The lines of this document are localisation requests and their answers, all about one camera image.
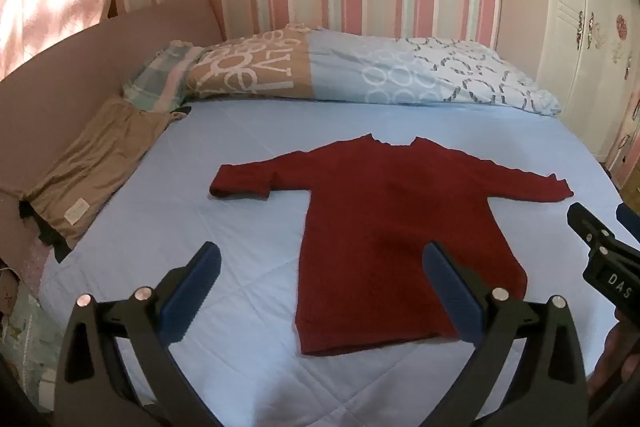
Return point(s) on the bed with light blue sheet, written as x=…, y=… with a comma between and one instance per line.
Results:
x=200, y=167

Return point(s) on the floral patterned cloth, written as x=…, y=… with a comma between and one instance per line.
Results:
x=30, y=327

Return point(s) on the black cloth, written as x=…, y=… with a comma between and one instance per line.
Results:
x=47, y=234

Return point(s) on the plaid green and pink cloth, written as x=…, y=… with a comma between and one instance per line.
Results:
x=155, y=77

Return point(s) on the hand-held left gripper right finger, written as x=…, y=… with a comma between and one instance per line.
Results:
x=450, y=289

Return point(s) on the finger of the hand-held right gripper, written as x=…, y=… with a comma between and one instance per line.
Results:
x=590, y=229
x=631, y=222

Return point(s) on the person's right hand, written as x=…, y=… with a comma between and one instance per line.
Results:
x=620, y=352

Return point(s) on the tan folded garment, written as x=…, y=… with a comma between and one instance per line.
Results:
x=95, y=157

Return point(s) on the patterned long pillow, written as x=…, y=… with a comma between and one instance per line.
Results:
x=350, y=67

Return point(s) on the white wardrobe with floral decals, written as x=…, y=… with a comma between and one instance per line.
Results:
x=565, y=32

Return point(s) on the pink padded headboard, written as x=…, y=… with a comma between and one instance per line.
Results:
x=75, y=57

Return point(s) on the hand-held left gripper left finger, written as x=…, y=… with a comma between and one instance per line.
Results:
x=192, y=287

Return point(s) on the red knit sweater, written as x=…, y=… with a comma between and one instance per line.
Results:
x=380, y=217

